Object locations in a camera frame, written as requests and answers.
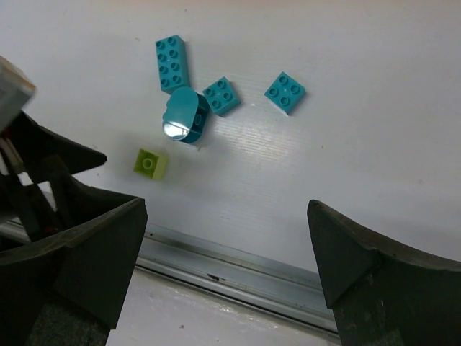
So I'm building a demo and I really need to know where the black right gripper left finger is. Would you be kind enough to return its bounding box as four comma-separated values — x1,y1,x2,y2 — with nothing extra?
1,198,147,345

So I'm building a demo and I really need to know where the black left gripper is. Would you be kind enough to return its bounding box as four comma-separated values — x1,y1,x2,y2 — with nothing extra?
1,112,136,242

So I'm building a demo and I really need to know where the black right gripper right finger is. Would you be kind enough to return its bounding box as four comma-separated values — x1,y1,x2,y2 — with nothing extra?
307,200,460,345

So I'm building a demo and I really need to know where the light green square lego brick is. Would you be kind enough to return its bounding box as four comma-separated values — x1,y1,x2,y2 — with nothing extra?
133,148,168,179

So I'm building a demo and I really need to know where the teal oval lego brick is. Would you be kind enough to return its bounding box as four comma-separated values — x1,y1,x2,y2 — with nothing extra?
162,86,210,144

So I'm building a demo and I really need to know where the long teal lego brick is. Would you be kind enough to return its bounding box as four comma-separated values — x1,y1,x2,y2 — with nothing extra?
156,35,190,94

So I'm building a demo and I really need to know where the teal square lego brick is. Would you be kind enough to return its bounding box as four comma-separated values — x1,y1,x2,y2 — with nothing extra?
203,76,241,117
264,71,307,116

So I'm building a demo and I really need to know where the aluminium table edge rail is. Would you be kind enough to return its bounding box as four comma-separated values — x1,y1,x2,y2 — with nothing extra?
0,219,341,340

